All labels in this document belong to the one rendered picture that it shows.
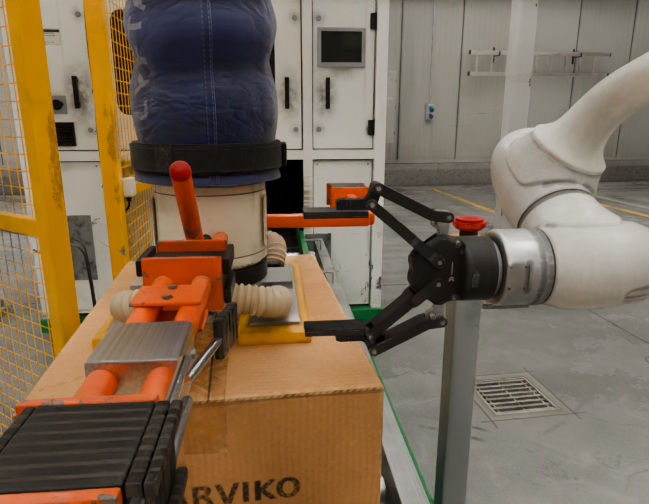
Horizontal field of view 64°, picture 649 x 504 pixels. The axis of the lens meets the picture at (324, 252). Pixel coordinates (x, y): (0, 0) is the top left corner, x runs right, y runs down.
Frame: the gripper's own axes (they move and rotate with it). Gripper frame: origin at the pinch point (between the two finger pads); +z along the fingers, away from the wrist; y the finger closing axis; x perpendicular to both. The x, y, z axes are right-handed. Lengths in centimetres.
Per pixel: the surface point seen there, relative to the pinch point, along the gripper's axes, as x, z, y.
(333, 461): -3.4, -2.0, 22.3
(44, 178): 66, 55, -3
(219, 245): 4.8, 10.8, -2.2
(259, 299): 7.1, 6.4, 5.6
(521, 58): 271, -150, -51
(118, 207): 114, 53, 11
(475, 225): 45, -37, 5
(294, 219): 29.5, 0.8, -0.3
